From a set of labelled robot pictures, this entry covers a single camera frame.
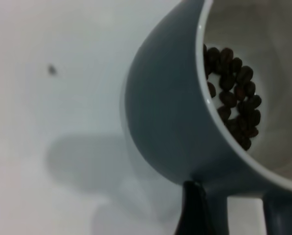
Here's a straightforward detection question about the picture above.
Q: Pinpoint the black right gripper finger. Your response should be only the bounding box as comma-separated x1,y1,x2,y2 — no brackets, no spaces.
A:
174,180,210,235

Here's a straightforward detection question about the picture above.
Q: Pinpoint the grey-blue ceramic mug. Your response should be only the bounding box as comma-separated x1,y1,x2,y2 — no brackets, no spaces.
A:
125,0,292,235

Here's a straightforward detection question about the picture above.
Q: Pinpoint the small coffee bean heap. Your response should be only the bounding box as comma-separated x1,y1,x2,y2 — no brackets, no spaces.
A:
203,44,263,151

